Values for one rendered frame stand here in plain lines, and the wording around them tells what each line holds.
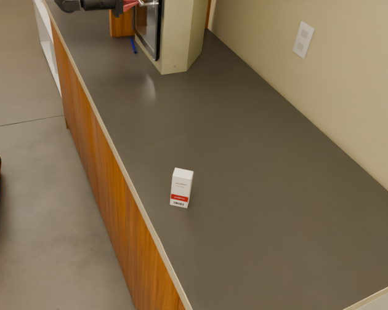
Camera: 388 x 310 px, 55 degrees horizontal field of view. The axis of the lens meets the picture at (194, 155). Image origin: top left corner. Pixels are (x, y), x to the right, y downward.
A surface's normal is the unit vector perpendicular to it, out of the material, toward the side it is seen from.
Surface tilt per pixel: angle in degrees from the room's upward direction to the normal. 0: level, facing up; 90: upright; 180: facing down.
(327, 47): 90
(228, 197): 0
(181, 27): 90
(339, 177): 0
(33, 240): 0
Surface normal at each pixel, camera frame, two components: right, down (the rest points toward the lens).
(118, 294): 0.11, -0.75
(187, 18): 0.43, 0.63
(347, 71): -0.90, 0.22
